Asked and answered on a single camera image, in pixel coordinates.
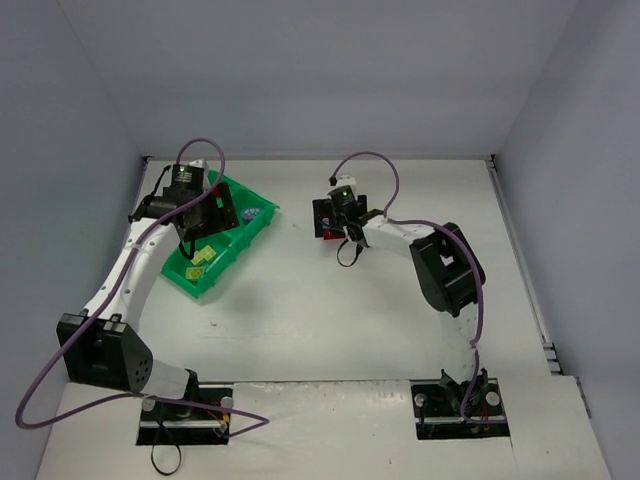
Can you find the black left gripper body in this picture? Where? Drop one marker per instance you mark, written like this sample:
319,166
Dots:
223,208

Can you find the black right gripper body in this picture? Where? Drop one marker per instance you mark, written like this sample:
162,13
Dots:
320,218

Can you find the purple teal red lego stack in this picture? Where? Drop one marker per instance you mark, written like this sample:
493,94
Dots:
333,234

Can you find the lime rectangular lego brick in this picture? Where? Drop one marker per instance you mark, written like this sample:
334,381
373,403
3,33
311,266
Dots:
208,253

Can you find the lime curved lego brick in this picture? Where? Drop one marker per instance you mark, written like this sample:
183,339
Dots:
196,258

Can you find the lime square lego brick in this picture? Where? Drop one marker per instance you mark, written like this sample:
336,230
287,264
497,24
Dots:
194,273

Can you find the teal red lime lego stack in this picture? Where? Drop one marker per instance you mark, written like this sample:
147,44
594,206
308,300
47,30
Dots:
218,198

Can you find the purple oval lego piece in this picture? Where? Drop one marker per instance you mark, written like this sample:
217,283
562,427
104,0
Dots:
250,213

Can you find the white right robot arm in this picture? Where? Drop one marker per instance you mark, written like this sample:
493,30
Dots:
449,275

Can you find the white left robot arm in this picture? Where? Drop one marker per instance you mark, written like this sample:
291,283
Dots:
102,345

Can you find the green divided plastic bin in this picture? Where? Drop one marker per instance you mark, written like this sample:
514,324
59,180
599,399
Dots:
228,244

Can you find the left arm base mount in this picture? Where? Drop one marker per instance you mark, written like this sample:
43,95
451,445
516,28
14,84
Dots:
164,424

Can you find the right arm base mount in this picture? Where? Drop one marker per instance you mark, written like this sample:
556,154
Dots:
437,417

